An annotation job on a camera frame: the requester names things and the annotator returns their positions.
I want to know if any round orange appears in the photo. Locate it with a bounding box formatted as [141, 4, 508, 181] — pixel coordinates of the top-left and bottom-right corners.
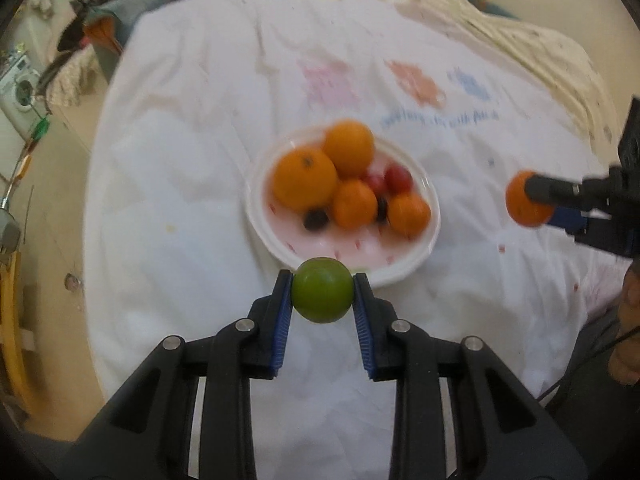
[321, 119, 376, 180]

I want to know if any large orange with stem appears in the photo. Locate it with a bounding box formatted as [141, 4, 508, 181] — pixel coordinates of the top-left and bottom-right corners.
[271, 146, 339, 213]

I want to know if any small mandarin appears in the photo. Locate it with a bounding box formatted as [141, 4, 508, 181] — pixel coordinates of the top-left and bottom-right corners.
[505, 171, 557, 228]
[387, 193, 432, 237]
[332, 179, 379, 231]

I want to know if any pink spotted plate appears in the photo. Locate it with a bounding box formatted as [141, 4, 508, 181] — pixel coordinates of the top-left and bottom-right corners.
[244, 125, 441, 289]

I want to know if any green lime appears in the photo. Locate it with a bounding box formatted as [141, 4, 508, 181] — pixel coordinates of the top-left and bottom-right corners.
[291, 257, 354, 324]

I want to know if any pile of clothes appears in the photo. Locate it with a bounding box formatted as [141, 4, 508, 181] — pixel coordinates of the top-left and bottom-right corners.
[54, 0, 213, 88]

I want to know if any yellow wooden frame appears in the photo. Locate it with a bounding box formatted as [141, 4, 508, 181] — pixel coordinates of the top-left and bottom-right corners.
[0, 249, 37, 417]

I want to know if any white washing machine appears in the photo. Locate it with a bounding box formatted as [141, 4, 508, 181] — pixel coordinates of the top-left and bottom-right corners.
[0, 54, 44, 137]

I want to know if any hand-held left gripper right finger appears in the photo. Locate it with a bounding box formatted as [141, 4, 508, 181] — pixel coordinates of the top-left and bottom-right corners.
[353, 273, 586, 480]

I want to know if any white printed cloth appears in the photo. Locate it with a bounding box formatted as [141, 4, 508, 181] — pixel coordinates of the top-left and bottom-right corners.
[82, 0, 631, 480]

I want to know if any small red cherry tomato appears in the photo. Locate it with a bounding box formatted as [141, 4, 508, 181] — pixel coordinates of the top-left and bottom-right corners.
[361, 172, 387, 196]

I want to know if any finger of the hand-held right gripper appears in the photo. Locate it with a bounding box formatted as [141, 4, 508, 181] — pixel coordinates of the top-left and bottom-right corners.
[523, 173, 614, 209]
[546, 207, 616, 252]

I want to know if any black cable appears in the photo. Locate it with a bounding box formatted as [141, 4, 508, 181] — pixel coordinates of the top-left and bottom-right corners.
[536, 325, 640, 403]

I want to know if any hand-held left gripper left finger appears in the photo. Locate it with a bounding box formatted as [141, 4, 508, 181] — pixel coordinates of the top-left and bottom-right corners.
[65, 269, 294, 480]

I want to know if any person's right forearm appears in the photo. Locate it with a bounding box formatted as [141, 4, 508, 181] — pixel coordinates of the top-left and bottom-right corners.
[609, 259, 640, 387]

